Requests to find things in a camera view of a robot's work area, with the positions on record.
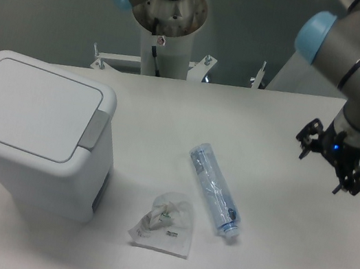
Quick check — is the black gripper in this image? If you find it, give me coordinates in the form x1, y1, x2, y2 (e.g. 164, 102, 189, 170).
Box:
296, 118, 360, 196

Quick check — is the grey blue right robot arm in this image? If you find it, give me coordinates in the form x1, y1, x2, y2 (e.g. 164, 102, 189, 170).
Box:
294, 0, 360, 195

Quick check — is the white plastic trash can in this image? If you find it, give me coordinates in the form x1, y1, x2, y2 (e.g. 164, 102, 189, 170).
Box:
0, 50, 117, 222

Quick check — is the white trash can lid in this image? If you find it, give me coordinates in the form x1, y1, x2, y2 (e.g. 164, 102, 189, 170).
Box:
0, 58, 103, 163

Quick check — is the clear empty plastic bottle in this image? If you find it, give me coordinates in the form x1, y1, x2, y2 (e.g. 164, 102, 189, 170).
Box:
190, 143, 241, 240

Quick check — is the crumpled clear plastic wrapper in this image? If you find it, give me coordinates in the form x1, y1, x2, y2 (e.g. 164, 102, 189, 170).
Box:
128, 192, 194, 259

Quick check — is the grey lid push button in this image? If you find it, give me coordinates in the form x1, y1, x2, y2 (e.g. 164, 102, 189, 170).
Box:
78, 110, 109, 151

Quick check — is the white metal mounting frame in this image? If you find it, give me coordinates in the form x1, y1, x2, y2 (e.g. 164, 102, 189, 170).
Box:
89, 31, 269, 100

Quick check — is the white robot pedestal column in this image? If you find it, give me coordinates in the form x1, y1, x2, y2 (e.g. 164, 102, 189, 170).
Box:
121, 0, 211, 84

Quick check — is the black pedestal cable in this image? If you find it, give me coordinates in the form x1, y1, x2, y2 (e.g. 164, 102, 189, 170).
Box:
146, 45, 166, 78

